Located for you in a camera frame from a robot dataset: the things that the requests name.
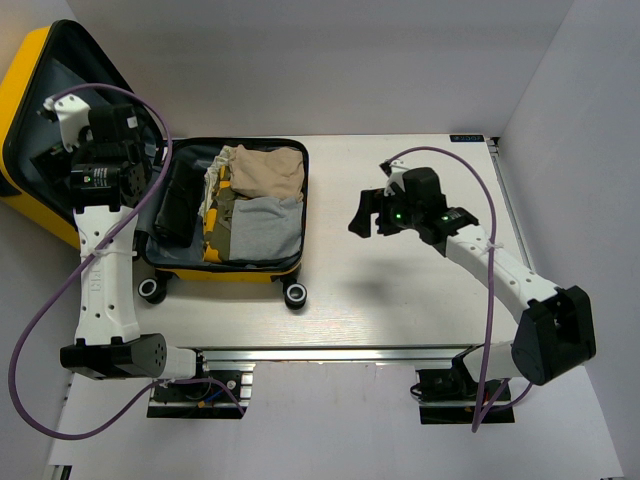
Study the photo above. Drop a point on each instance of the white foreground board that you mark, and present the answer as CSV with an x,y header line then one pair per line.
x,y
353,421

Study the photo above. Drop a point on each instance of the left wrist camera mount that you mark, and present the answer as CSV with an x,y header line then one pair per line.
x,y
71,112

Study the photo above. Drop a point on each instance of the beige garment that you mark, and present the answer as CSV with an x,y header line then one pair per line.
x,y
278,173

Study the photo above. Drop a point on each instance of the black box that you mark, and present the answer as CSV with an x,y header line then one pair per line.
x,y
175,220

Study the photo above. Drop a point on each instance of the grey cloth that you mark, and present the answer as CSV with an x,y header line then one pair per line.
x,y
265,229

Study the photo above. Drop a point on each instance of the camouflage yellow green garment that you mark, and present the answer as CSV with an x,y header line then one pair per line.
x,y
217,219

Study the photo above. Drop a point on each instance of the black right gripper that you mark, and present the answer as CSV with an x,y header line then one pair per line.
x,y
374,202

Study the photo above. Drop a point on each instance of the white green patterned garment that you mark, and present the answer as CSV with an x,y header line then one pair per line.
x,y
212,177

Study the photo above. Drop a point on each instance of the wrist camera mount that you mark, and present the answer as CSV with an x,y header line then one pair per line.
x,y
71,112
394,170

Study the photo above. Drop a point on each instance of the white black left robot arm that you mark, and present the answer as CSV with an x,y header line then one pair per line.
x,y
105,280

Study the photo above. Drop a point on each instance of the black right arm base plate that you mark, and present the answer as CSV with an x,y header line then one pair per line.
x,y
443,402

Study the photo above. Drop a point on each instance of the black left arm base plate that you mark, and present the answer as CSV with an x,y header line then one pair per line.
x,y
206,401

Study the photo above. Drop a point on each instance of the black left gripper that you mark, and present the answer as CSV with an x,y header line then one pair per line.
x,y
56,164

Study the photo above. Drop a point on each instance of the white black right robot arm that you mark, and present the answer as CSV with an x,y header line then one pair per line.
x,y
555,330

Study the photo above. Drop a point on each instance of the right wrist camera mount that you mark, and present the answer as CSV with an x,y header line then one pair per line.
x,y
394,170

